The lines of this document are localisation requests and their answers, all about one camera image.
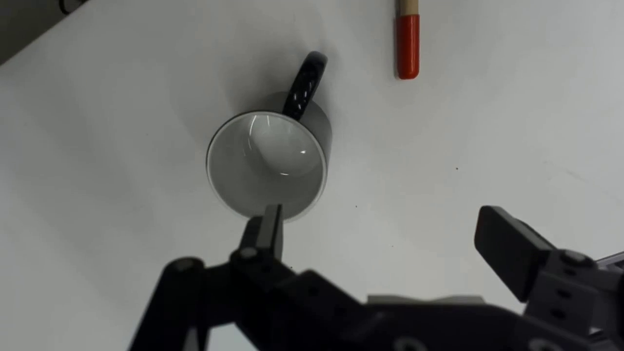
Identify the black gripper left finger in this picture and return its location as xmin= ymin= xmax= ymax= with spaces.
xmin=126 ymin=203 xmax=362 ymax=351

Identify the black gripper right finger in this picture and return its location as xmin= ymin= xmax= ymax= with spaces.
xmin=471 ymin=205 xmax=624 ymax=343

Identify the red and beige marker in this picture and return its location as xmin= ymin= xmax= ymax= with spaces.
xmin=393 ymin=0 xmax=423 ymax=82

